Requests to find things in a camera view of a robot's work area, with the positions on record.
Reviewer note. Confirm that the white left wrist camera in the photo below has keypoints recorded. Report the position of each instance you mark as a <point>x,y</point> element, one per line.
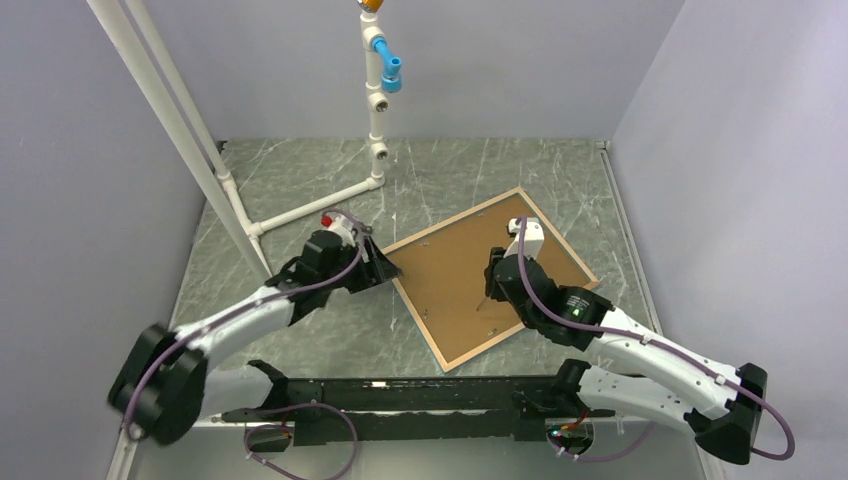
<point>341,226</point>

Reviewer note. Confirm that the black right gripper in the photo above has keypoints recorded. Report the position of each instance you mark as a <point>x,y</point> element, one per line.
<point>493,288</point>

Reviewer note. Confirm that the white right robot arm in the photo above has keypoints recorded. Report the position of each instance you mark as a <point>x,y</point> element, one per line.
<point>719,404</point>

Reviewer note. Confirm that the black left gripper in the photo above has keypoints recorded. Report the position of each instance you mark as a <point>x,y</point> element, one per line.
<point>376,271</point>

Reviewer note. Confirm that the aluminium table edge rail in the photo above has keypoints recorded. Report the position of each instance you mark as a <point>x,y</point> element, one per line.
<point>623,281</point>

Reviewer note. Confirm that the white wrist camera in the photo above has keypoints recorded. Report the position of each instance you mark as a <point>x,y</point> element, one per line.
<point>341,226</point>
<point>533,237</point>

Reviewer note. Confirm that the blue picture frame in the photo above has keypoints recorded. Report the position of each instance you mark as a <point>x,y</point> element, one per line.
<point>443,276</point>

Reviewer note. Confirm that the orange pipe cap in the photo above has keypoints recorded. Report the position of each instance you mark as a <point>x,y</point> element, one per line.
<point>370,6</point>

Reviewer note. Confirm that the blue pipe fitting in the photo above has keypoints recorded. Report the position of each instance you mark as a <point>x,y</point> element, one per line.
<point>391,77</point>

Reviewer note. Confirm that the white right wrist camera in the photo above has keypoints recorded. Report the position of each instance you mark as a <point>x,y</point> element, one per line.
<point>533,237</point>

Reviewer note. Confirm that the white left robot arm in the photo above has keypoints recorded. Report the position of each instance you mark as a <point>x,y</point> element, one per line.
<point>165,384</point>

